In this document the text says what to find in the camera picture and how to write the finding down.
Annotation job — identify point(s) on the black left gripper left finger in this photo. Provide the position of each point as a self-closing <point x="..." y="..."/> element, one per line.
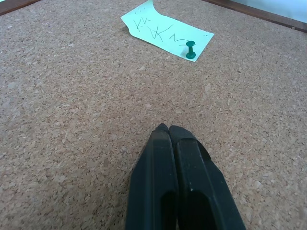
<point x="153" y="177"/>

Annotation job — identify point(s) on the green pushpin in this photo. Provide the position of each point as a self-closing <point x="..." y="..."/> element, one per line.
<point x="190" y="50"/>

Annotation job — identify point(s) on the cork board with wooden frame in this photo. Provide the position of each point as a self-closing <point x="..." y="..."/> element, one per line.
<point x="96" y="95"/>

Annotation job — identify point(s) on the green sticky note with scribbles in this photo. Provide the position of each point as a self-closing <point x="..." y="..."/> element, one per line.
<point x="165" y="31"/>

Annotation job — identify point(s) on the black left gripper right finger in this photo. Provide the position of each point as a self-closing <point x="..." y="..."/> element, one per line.
<point x="199" y="182"/>

